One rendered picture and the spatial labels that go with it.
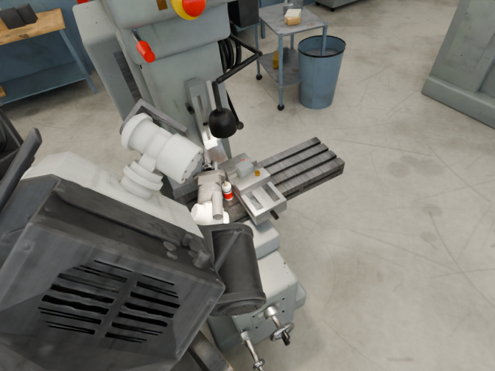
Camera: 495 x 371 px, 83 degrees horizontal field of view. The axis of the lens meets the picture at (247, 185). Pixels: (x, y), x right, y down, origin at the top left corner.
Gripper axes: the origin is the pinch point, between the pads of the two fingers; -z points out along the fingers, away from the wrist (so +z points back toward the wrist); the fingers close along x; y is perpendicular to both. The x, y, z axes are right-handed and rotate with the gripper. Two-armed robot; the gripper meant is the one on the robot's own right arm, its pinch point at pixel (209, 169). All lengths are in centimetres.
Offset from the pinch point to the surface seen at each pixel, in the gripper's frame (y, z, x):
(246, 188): 9.7, 4.1, -13.4
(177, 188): 24.9, -15.2, 21.0
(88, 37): -43, -29, 34
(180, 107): -35.7, 10.4, 1.3
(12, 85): 89, -304, 282
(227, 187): 11.3, 0.4, -5.4
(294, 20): 24, -211, -80
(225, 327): 93, 33, 9
